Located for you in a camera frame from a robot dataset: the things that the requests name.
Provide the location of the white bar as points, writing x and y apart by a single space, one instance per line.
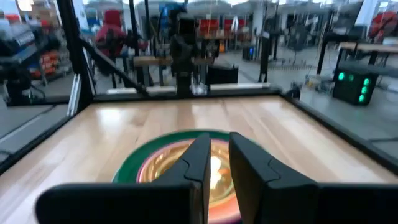
242 86

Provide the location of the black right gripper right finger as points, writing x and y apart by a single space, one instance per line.
264 193

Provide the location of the magenta pink plastic plate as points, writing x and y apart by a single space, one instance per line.
137 175

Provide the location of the dark green plastic plate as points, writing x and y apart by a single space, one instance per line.
136 158

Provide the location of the black stand post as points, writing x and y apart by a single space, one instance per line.
264 59

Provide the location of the black diagonal frame brace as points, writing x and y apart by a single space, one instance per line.
115 70

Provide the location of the black box with green lights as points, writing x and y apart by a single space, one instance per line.
353 88

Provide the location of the aluminium profile rail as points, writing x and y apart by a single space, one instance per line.
74 96

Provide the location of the green transparent plastic plate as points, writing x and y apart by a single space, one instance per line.
158 165

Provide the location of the black vertical frame post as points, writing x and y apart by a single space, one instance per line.
73 46

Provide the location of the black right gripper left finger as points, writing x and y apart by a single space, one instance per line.
174 199

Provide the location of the person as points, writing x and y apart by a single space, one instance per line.
110 34

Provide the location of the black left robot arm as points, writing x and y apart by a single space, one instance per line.
184 56

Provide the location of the cluttered equipment shelf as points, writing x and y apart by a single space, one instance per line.
18 53

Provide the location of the small wooden top table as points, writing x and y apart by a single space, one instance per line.
152 60

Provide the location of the wooden top work table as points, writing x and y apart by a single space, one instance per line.
370 47

